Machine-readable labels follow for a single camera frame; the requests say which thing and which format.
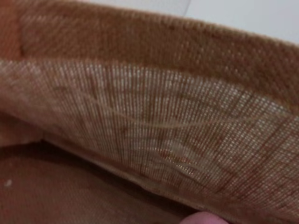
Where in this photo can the pink toy peach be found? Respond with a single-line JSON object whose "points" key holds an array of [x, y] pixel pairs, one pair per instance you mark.
{"points": [[202, 219]]}

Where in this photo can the brown jute handbag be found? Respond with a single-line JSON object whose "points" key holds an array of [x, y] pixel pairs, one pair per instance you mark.
{"points": [[140, 116]]}

